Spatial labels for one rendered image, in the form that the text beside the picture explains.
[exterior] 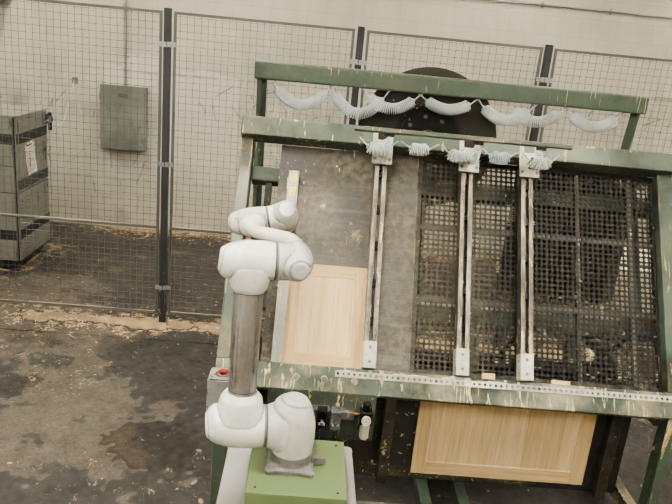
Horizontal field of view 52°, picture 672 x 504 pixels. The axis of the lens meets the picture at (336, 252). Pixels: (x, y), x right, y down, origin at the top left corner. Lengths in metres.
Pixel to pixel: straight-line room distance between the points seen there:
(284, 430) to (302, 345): 0.82
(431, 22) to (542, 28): 1.23
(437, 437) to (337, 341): 0.77
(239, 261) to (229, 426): 0.59
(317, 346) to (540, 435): 1.26
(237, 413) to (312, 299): 0.98
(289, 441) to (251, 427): 0.15
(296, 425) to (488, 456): 1.51
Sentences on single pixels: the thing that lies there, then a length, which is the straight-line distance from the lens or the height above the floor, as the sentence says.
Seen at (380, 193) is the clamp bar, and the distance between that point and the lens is 3.47.
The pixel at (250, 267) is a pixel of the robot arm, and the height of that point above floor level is 1.60.
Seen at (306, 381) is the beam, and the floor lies 0.84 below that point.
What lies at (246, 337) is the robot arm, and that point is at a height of 1.34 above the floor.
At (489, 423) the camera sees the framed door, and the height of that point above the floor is 0.57.
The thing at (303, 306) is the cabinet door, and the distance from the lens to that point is 3.32.
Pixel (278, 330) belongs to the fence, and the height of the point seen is 1.03.
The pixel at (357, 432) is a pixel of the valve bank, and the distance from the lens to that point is 3.35.
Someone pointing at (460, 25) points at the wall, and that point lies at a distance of 8.09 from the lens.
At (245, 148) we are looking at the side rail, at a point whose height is 1.79.
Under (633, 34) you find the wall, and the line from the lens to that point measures 8.67.
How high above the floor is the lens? 2.35
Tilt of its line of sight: 17 degrees down
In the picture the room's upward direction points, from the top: 5 degrees clockwise
